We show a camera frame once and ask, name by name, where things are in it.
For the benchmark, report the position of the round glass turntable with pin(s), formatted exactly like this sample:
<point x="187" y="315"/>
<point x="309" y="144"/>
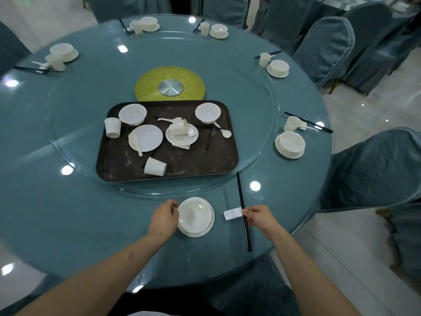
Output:
<point x="82" y="111"/>

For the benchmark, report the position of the blue cloth covered table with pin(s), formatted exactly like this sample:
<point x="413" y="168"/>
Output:
<point x="335" y="4"/>

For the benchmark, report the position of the blue covered chair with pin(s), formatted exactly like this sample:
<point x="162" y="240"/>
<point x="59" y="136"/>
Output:
<point x="11" y="46"/>
<point x="407" y="240"/>
<point x="283" y="22"/>
<point x="371" y="46"/>
<point x="324" y="49"/>
<point x="371" y="171"/>
<point x="225" y="9"/>
<point x="128" y="4"/>

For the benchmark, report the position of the pair of black chopsticks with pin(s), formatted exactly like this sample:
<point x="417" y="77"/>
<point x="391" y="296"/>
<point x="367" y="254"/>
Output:
<point x="123" y="25"/>
<point x="276" y="52"/>
<point x="29" y="69"/>
<point x="198" y="26"/>

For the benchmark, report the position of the black chopstick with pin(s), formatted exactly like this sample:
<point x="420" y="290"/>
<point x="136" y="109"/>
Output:
<point x="324" y="128"/>
<point x="208" y="139"/>
<point x="159" y="149"/>
<point x="320" y="124"/>
<point x="248" y="240"/>
<point x="241" y="194"/>
<point x="204" y="125"/>

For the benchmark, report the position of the white cup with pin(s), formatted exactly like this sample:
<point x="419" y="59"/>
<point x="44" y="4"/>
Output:
<point x="264" y="59"/>
<point x="136" y="26"/>
<point x="182" y="128"/>
<point x="112" y="127"/>
<point x="155" y="166"/>
<point x="56" y="62"/>
<point x="291" y="124"/>
<point x="204" y="28"/>

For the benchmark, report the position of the person's left forearm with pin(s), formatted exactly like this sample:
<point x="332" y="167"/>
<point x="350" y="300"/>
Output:
<point x="98" y="276"/>

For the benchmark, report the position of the person's right forearm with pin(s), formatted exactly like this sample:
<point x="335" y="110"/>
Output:
<point x="306" y="276"/>

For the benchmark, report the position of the person's right thumb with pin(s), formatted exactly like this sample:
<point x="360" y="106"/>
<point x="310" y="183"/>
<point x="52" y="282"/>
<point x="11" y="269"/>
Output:
<point x="249" y="222"/>

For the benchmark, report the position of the white saucer plate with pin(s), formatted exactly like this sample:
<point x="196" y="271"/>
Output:
<point x="218" y="36"/>
<point x="153" y="29"/>
<point x="289" y="157"/>
<point x="73" y="55"/>
<point x="149" y="138"/>
<point x="276" y="75"/>
<point x="207" y="228"/>
<point x="400" y="6"/>
<point x="176" y="139"/>

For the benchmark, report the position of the person's left thumb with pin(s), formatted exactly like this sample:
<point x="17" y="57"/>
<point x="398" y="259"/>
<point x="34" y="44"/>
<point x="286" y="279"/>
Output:
<point x="173" y="212"/>

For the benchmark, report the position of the person's right hand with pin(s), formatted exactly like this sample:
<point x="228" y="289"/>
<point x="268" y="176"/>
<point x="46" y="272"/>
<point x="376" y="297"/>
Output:
<point x="264" y="222"/>

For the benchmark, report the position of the yellow glitter turntable base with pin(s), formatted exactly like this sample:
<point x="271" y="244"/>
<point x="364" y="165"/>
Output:
<point x="148" y="85"/>

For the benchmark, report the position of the round metal hub disc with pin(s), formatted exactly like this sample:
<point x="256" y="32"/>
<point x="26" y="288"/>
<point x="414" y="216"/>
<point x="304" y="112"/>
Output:
<point x="171" y="87"/>

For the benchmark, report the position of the white bowl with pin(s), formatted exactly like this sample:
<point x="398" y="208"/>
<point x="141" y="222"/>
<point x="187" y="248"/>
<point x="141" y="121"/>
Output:
<point x="132" y="114"/>
<point x="208" y="112"/>
<point x="279" y="66"/>
<point x="61" y="49"/>
<point x="194" y="213"/>
<point x="290" y="143"/>
<point x="149" y="22"/>
<point x="219" y="28"/>

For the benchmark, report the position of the person's black clothing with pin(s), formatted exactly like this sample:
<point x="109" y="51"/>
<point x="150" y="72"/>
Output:
<point x="164" y="301"/>

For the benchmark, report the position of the person's left hand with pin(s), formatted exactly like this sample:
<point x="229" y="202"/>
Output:
<point x="162" y="222"/>

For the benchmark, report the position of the dark brown serving tray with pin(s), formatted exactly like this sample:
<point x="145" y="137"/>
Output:
<point x="197" y="161"/>

